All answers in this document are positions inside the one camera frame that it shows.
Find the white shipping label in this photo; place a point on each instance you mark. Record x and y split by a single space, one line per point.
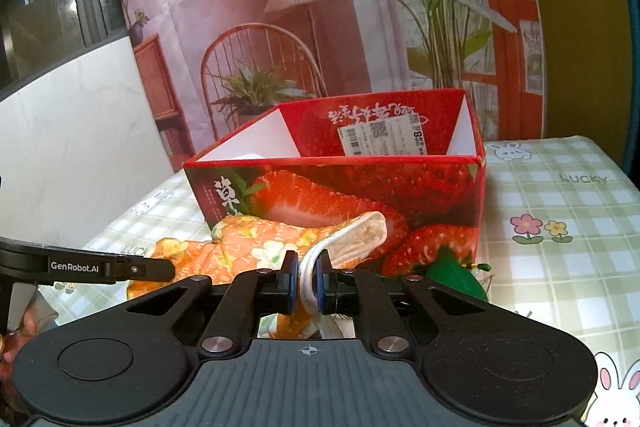
382 134

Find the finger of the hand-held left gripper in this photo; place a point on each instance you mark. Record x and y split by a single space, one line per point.
150 269

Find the person's left hand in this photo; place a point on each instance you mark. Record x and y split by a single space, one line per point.
40 322

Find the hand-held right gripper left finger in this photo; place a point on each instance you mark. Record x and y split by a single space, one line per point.
288 289

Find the printed room scene backdrop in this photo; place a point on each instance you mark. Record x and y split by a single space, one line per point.
325 7

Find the red strawberry print box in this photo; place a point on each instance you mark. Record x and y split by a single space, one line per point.
350 187

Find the green checked bunny print cloth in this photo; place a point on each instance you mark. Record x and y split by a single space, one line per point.
550 197

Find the orange floral oven mitt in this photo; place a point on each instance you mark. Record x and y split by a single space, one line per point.
240 242

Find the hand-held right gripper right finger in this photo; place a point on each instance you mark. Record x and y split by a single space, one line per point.
320 289

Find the green plush toy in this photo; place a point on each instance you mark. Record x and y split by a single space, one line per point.
452 279

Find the teal curtain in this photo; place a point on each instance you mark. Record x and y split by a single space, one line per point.
625 32

